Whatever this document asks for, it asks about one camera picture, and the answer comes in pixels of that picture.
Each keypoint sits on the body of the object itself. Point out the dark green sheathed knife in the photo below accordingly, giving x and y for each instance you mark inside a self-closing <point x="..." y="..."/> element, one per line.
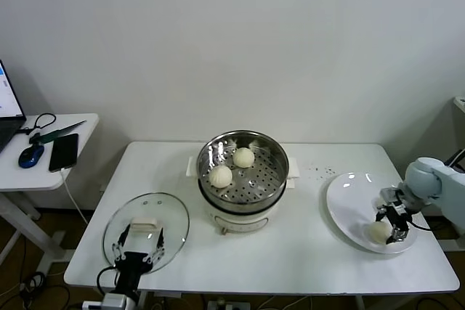
<point x="54" y="135"/>

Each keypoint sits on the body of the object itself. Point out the white power strip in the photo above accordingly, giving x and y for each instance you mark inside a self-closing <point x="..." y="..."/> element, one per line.
<point x="229" y="305"/>

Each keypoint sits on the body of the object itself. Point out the blue computer mouse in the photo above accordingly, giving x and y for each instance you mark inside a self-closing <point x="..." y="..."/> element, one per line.
<point x="31" y="155"/>

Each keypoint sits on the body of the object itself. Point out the black smartphone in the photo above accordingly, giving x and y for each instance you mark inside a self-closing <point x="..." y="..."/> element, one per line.
<point x="64" y="152"/>

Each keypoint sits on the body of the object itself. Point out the cream electric cooking pot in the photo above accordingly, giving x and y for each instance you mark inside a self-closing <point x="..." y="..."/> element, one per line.
<point x="239" y="223"/>

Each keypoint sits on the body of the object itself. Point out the white side desk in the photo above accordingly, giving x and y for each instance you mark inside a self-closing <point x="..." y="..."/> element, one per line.
<point x="460" y="108"/>

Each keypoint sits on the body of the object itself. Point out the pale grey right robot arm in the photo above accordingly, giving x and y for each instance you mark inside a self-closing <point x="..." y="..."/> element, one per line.
<point x="423" y="177"/>

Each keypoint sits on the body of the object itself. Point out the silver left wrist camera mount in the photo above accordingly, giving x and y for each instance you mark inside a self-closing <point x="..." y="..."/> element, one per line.
<point x="112" y="302"/>

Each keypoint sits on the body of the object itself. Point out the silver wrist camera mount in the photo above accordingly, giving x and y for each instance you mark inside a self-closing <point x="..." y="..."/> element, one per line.
<point x="112" y="302"/>
<point x="392" y="195"/>

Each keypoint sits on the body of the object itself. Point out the white side table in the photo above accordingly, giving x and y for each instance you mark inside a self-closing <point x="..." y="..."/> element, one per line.
<point x="36" y="179"/>

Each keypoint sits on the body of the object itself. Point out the round glass pot lid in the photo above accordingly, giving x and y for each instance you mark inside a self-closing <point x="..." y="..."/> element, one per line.
<point x="174" y="223"/>

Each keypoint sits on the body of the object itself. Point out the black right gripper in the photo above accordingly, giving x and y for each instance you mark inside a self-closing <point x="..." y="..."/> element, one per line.
<point x="397" y="219"/>

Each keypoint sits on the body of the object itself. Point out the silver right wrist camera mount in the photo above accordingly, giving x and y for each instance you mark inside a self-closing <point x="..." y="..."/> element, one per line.
<point x="392" y="195"/>

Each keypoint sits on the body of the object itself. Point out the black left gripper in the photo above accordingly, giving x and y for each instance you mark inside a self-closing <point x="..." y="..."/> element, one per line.
<point x="131" y="272"/>

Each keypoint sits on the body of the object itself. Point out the black laptop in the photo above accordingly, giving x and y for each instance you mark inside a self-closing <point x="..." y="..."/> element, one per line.
<point x="7" y="128"/>

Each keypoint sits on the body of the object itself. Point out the stainless steel steamer basket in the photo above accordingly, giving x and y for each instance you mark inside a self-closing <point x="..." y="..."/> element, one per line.
<point x="261" y="183"/>

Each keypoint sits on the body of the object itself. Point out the large white plate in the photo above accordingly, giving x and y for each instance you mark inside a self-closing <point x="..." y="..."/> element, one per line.
<point x="348" y="197"/>

